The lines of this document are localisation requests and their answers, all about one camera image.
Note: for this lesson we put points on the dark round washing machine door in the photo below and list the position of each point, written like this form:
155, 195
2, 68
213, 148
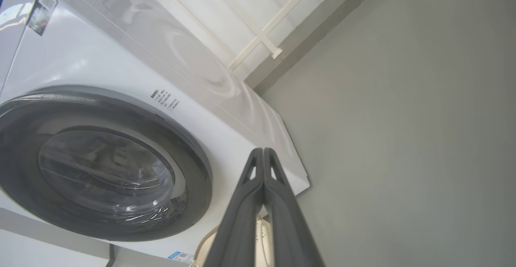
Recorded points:
24, 170

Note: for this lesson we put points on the grey skirting board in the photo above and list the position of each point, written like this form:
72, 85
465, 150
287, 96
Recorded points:
322, 25

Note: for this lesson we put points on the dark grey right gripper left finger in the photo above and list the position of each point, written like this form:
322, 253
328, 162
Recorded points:
242, 226

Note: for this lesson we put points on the dark qr code sticker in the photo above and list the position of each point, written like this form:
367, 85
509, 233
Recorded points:
42, 13

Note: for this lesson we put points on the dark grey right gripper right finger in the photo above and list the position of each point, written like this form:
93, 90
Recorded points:
290, 234

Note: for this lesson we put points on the cream perforated laundry basket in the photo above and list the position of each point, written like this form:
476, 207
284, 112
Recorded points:
264, 238

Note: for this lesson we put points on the white washing machine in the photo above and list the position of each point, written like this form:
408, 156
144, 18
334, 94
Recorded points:
100, 57

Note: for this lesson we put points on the blue white energy label sticker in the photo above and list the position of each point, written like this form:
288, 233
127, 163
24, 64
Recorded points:
181, 257

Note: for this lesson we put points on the white wall rail frame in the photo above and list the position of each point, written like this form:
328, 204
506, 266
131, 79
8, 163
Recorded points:
262, 37

